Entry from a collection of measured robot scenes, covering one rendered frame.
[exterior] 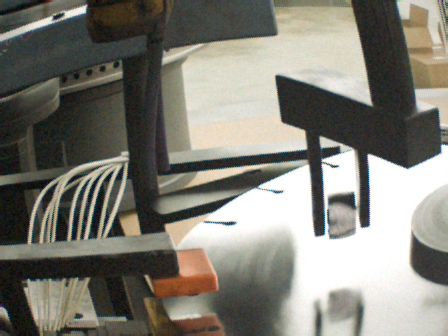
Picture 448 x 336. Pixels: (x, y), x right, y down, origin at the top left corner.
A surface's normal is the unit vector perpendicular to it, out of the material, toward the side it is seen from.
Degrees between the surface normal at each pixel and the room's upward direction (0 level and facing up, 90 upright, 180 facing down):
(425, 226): 5
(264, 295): 0
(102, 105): 89
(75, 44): 90
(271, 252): 0
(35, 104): 90
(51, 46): 90
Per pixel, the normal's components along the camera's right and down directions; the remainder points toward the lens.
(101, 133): 0.32, 0.25
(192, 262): -0.11, -0.94
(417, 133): 0.55, 0.21
